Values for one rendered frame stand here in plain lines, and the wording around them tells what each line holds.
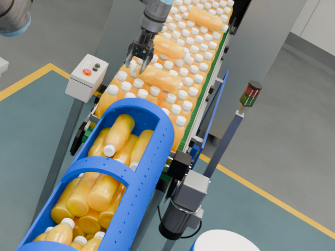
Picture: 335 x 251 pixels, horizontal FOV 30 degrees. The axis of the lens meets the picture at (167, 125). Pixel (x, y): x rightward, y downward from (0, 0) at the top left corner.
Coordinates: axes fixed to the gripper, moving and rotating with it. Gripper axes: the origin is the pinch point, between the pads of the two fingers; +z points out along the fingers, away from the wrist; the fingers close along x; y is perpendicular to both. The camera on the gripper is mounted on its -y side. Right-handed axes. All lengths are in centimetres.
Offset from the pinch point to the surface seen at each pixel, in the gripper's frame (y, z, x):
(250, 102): -17, 1, 49
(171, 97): -5.3, 8.6, 18.2
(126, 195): 75, -1, 19
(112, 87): 6.3, 8.8, -4.5
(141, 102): 26.3, -3.0, 9.5
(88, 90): 7.6, 14.1, -12.8
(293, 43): -383, 112, 104
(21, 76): -136, 120, -82
